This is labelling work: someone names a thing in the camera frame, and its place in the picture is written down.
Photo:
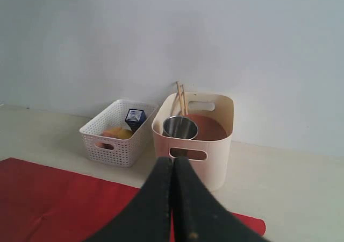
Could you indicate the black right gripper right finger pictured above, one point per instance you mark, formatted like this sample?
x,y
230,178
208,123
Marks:
x,y
197,215

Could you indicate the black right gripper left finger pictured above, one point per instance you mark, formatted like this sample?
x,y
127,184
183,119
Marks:
x,y
147,217

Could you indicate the yellow lemon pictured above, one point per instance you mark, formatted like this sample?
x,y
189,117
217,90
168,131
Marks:
x,y
124,134

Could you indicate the brown wooden plate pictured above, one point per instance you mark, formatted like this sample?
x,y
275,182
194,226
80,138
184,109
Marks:
x,y
208,130

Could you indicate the orange fried chicken piece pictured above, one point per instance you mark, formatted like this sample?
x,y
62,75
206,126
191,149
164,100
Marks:
x,y
112,132

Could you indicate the stainless steel cup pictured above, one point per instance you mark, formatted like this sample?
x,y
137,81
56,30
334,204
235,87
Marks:
x,y
180,127

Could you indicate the blue white milk carton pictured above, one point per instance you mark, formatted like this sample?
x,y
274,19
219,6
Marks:
x,y
135,118

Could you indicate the red table cloth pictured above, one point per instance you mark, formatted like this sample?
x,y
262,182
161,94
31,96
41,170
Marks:
x,y
40,203

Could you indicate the wooden chopstick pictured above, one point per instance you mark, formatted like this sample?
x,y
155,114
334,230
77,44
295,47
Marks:
x,y
184,99
178,103

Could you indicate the red sausage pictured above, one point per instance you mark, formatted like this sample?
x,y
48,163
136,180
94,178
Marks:
x,y
105,146

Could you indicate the cream plastic bin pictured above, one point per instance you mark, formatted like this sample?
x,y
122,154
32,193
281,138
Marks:
x,y
211,171

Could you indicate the white perforated plastic basket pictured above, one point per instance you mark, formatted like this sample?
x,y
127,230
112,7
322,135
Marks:
x,y
125,152

